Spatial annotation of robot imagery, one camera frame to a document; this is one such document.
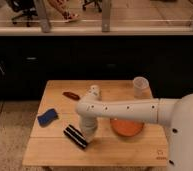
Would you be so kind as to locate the black striped whiteboard eraser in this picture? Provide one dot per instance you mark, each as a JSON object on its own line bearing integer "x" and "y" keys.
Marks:
{"x": 76, "y": 136}

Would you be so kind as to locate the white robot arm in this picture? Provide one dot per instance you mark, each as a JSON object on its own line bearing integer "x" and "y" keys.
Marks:
{"x": 175, "y": 113}

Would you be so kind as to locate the white rectangular block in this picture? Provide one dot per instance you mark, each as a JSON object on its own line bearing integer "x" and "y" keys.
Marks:
{"x": 95, "y": 90}

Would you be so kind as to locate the small red-brown object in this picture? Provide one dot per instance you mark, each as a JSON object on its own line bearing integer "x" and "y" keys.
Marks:
{"x": 71, "y": 95}

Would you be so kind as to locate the clear plastic cup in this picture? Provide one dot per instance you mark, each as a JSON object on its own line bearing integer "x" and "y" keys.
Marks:
{"x": 140, "y": 86}

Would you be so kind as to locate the orange plate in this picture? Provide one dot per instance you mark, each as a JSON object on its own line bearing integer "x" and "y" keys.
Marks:
{"x": 126, "y": 128}

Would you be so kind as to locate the blue sponge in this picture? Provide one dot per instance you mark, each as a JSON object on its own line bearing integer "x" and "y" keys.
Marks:
{"x": 47, "y": 117}

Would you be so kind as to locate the person's foot with sandal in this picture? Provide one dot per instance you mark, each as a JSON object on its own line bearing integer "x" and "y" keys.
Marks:
{"x": 70, "y": 17}

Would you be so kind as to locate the black office chair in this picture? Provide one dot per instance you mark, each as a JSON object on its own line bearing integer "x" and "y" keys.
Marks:
{"x": 26, "y": 7}

